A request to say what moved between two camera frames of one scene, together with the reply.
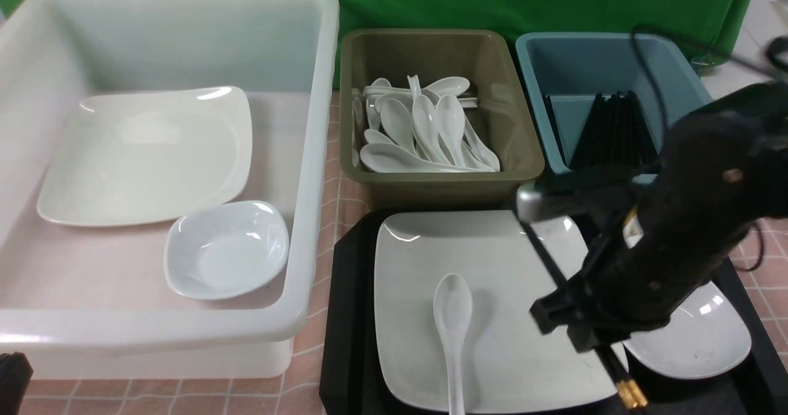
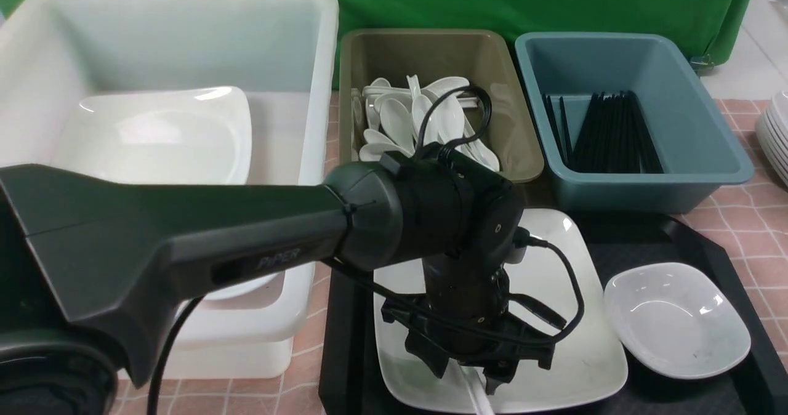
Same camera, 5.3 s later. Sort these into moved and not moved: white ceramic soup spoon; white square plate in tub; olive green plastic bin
Moved: white ceramic soup spoon
Not moved: white square plate in tub; olive green plastic bin
